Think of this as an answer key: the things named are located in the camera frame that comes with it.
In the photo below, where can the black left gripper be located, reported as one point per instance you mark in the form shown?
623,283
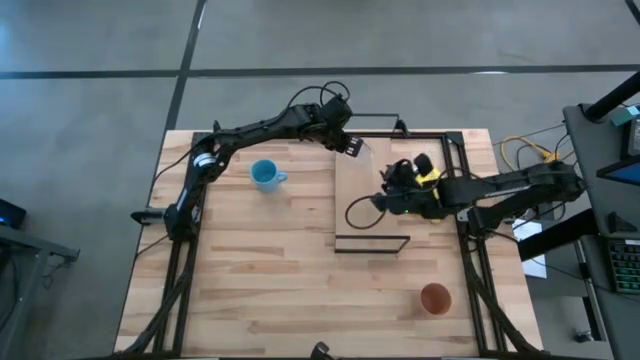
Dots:
330,120

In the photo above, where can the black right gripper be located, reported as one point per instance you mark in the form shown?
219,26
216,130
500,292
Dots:
405,200

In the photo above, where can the clear glass cup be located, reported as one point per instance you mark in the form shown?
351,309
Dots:
366,156

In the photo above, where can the blue ceramic mug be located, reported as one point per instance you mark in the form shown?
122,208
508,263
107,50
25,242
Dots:
263,174

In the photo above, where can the brown cup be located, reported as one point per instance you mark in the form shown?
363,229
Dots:
435,298

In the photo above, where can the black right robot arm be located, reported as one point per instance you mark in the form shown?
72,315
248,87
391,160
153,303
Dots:
520,185

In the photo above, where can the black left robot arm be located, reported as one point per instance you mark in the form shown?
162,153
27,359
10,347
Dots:
235,135

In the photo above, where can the wooden shelf with metal ends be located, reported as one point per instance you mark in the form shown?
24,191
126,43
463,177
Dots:
357,180

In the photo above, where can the white paper sheet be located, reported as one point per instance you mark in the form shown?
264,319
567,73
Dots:
536,267

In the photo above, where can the black crossbar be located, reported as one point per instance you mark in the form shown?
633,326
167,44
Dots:
555,237

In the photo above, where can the grey side desk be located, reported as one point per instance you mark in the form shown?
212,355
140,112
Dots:
595,210

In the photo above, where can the dark laptop screen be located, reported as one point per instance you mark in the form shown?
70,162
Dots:
622,172

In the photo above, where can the black diagonal pole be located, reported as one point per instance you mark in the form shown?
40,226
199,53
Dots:
615,97

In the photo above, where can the teal box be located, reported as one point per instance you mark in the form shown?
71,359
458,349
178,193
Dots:
625,116

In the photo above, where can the backlit keyboard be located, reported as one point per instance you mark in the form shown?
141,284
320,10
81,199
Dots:
625,265

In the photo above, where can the grey metal side table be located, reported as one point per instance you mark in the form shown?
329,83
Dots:
30,245

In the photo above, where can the black device with blue light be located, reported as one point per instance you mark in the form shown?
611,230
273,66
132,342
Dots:
11,214

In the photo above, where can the black table-level camera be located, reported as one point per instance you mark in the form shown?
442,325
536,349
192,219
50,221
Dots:
320,351

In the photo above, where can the black triangular bracket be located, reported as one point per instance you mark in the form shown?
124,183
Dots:
620,224

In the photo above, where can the black metal table frame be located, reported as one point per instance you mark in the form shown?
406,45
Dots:
182,300

